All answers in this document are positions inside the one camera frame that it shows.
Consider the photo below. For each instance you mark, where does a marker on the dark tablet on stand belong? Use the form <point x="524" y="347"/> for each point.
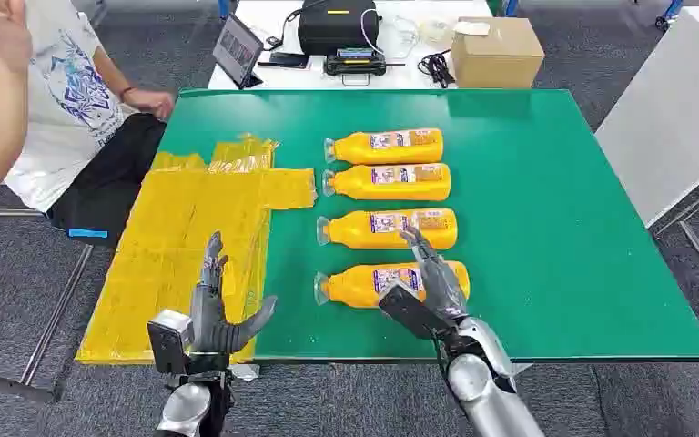
<point x="238" y="51"/>

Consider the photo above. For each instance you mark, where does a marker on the black smartphone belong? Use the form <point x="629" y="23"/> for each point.
<point x="286" y="60"/>

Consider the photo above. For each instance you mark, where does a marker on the black bag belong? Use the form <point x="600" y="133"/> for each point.
<point x="337" y="30"/>

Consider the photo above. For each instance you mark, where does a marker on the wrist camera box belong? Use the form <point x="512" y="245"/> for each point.
<point x="168" y="341"/>
<point x="410" y="310"/>

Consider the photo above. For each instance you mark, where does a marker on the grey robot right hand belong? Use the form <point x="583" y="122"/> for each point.
<point x="443" y="286"/>

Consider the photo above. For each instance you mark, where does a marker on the blue tape strip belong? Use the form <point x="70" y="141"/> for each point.
<point x="87" y="233"/>

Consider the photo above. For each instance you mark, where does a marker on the white table foot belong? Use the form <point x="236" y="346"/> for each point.
<point x="519" y="366"/>
<point x="246" y="371"/>

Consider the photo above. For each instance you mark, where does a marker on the brown cardboard box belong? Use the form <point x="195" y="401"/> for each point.
<point x="497" y="60"/>

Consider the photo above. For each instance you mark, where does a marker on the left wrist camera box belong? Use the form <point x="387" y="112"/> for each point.
<point x="168" y="341"/>

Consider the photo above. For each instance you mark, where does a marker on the yellow plastic sheet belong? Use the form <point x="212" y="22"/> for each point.
<point x="168" y="241"/>

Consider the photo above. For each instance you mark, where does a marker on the small white table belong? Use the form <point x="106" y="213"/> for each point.
<point x="301" y="77"/>

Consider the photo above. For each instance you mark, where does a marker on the person's left hand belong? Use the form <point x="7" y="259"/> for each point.
<point x="153" y="102"/>

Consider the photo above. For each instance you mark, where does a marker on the metal chair frame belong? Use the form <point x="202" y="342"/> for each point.
<point x="54" y="320"/>

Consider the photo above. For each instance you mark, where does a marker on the white paper slip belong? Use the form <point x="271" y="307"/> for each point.
<point x="473" y="28"/>

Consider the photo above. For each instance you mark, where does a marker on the orange drink bottle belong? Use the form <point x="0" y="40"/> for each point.
<point x="398" y="190"/>
<point x="398" y="154"/>
<point x="361" y="235"/>
<point x="352" y="286"/>

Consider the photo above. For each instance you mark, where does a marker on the black radio controller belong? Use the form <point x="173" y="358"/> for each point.
<point x="355" y="63"/>

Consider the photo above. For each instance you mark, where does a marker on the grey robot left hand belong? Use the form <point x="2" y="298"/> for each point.
<point x="208" y="320"/>

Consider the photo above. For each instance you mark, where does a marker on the large white table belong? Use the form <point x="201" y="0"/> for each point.
<point x="675" y="108"/>

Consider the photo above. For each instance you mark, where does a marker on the red wristband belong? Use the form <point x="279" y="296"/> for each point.
<point x="126" y="91"/>

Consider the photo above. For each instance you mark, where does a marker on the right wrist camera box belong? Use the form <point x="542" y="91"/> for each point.
<point x="410" y="310"/>

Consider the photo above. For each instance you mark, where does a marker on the clear plastic bag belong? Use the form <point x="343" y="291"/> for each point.
<point x="422" y="33"/>

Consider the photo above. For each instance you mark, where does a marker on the person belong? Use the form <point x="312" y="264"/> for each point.
<point x="66" y="102"/>

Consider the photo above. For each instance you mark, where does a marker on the green table mat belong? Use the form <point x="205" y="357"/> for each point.
<point x="536" y="241"/>

